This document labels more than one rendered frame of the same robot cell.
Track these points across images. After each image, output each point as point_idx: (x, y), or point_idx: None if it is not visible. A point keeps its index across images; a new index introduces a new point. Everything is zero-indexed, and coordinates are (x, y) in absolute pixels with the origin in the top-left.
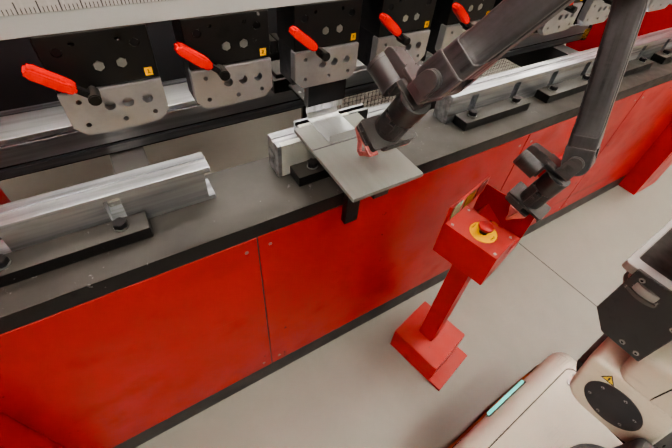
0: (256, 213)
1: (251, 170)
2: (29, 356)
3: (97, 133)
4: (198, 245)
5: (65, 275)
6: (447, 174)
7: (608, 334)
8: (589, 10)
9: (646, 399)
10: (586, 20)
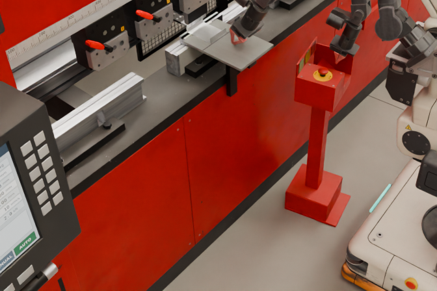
0: (178, 101)
1: (157, 78)
2: (80, 218)
3: (101, 69)
4: (155, 126)
5: (92, 160)
6: (287, 45)
7: (395, 99)
8: None
9: (424, 127)
10: None
